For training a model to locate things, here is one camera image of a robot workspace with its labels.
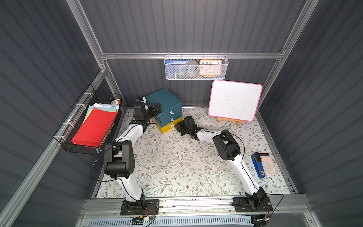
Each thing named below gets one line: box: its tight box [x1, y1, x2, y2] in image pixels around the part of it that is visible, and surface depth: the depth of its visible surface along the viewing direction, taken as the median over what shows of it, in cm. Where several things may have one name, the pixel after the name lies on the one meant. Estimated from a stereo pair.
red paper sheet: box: [70, 107, 118, 149], surface depth 76 cm
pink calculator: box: [258, 152, 277, 175], surface depth 88 cm
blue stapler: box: [250, 151, 266, 179], surface depth 86 cm
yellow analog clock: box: [198, 59, 223, 78], surface depth 90 cm
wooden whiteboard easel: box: [216, 117, 243, 126], surface depth 107 cm
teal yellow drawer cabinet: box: [145, 87, 183, 134], surface depth 98 cm
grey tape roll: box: [184, 60, 199, 78], surface depth 89 cm
